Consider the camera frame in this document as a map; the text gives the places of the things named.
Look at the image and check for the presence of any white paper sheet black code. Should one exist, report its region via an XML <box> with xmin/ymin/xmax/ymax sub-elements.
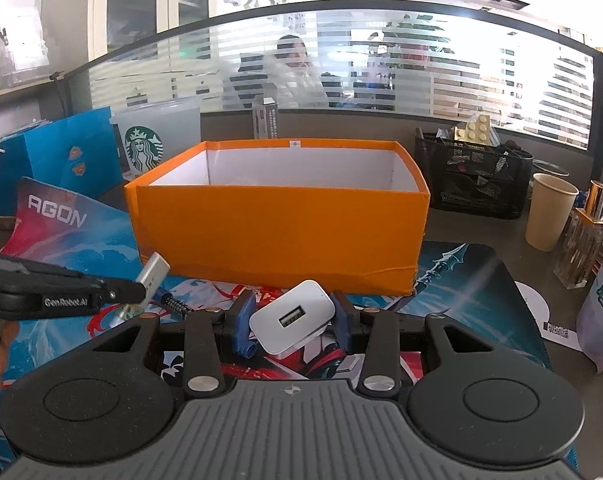
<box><xmin>513</xmin><ymin>280</ymin><xmax>583</xmax><ymax>350</ymax></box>

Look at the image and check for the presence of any yellow building brick plate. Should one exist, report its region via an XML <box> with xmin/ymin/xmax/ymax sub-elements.
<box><xmin>450</xmin><ymin>113</ymin><xmax>498</xmax><ymax>146</ymax></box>

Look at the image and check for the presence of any perfume bottle with gold cap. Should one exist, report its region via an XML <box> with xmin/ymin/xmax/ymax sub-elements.
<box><xmin>553</xmin><ymin>179</ymin><xmax>603</xmax><ymax>289</ymax></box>

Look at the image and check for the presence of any green potted plant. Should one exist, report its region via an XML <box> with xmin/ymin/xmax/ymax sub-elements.
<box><xmin>380</xmin><ymin>14</ymin><xmax>456</xmax><ymax>58</ymax></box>

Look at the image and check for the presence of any silver usb stick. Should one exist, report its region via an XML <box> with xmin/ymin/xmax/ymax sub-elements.
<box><xmin>135</xmin><ymin>253</ymin><xmax>171</xmax><ymax>292</ymax></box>

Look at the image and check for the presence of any grey upright small carton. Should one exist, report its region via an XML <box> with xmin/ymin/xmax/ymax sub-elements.
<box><xmin>252</xmin><ymin>96</ymin><xmax>280</xmax><ymax>141</ymax></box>

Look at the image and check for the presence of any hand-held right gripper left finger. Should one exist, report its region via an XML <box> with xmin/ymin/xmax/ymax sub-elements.
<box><xmin>94</xmin><ymin>291</ymin><xmax>257</xmax><ymax>397</ymax></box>

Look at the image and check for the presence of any white usb charger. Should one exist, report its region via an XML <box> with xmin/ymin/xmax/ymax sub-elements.
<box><xmin>249</xmin><ymin>279</ymin><xmax>335</xmax><ymax>359</ymax></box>

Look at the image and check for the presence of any round black mesh cup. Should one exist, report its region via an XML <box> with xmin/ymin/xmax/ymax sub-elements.
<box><xmin>531</xmin><ymin>158</ymin><xmax>573</xmax><ymax>179</ymax></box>

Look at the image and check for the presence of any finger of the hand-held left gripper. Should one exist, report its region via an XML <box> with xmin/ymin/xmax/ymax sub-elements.
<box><xmin>98</xmin><ymin>276</ymin><xmax>150</xmax><ymax>307</ymax></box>

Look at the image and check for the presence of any beige glass door cabinet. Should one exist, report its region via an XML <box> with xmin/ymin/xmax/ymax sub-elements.
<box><xmin>88</xmin><ymin>0</ymin><xmax>218</xmax><ymax>63</ymax></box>

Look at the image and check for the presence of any black mesh desk organizer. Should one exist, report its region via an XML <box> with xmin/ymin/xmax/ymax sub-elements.
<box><xmin>414</xmin><ymin>127</ymin><xmax>534</xmax><ymax>221</ymax></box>

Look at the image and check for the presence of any orange cardboard box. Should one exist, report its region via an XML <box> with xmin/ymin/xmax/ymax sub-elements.
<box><xmin>124</xmin><ymin>139</ymin><xmax>431</xmax><ymax>295</ymax></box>

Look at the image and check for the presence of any clear plastic cup green logo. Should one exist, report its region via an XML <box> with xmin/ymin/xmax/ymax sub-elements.
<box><xmin>109</xmin><ymin>97</ymin><xmax>203</xmax><ymax>182</ymax></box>

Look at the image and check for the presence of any colourful printed desk mat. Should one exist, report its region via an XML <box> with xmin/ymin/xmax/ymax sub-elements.
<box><xmin>0</xmin><ymin>177</ymin><xmax>553</xmax><ymax>466</ymax></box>

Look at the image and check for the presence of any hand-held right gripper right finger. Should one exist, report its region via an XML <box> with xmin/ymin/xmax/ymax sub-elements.
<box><xmin>330</xmin><ymin>290</ymin><xmax>477</xmax><ymax>397</ymax></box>

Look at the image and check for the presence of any blue paper gift bag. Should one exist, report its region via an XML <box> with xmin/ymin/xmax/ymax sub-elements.
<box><xmin>0</xmin><ymin>106</ymin><xmax>126</xmax><ymax>222</ymax></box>

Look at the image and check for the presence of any striped frosted glass partition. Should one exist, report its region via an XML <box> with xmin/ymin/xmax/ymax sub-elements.
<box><xmin>64</xmin><ymin>0</ymin><xmax>603</xmax><ymax>171</ymax></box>

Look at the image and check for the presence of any beige paper cup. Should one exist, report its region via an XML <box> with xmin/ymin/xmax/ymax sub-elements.
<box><xmin>525</xmin><ymin>173</ymin><xmax>580</xmax><ymax>253</ymax></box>

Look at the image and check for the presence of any black metal spring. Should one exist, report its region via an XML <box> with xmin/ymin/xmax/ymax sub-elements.
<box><xmin>160</xmin><ymin>294</ymin><xmax>189</xmax><ymax>317</ymax></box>

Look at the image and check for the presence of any clear acrylic box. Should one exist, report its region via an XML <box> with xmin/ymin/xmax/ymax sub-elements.
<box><xmin>0</xmin><ymin>6</ymin><xmax>53</xmax><ymax>88</ymax></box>

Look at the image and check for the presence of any black office chair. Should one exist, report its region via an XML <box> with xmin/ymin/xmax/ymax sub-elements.
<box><xmin>228</xmin><ymin>51</ymin><xmax>278</xmax><ymax>110</ymax></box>

